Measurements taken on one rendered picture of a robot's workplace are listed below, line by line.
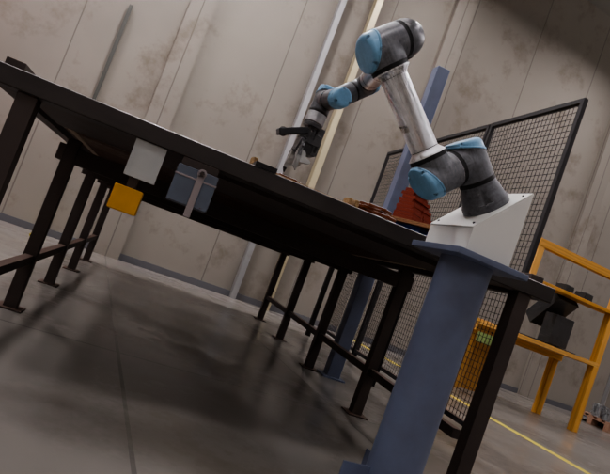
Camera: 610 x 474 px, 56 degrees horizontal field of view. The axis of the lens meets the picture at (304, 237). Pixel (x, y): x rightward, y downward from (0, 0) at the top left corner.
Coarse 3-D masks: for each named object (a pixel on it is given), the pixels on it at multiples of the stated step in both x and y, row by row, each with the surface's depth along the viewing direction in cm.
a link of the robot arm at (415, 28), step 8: (408, 24) 168; (416, 24) 169; (416, 32) 168; (416, 40) 169; (416, 48) 171; (352, 80) 209; (360, 80) 205; (368, 80) 200; (360, 88) 207; (368, 88) 205; (376, 88) 211; (360, 96) 208
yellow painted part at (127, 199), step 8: (120, 184) 176; (128, 184) 180; (136, 184) 182; (112, 192) 176; (120, 192) 176; (128, 192) 177; (136, 192) 178; (112, 200) 176; (120, 200) 177; (128, 200) 177; (136, 200) 178; (112, 208) 176; (120, 208) 177; (128, 208) 177; (136, 208) 178
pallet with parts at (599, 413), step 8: (592, 408) 839; (600, 408) 830; (608, 408) 815; (592, 416) 830; (600, 416) 829; (608, 416) 807; (592, 424) 829; (600, 424) 872; (608, 424) 801; (608, 432) 799
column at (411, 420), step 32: (448, 256) 178; (480, 256) 168; (448, 288) 175; (480, 288) 175; (448, 320) 173; (416, 352) 175; (448, 352) 172; (416, 384) 173; (448, 384) 174; (384, 416) 178; (416, 416) 171; (384, 448) 173; (416, 448) 171
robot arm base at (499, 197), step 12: (492, 180) 177; (468, 192) 179; (480, 192) 177; (492, 192) 176; (504, 192) 178; (468, 204) 179; (480, 204) 177; (492, 204) 176; (504, 204) 177; (468, 216) 181
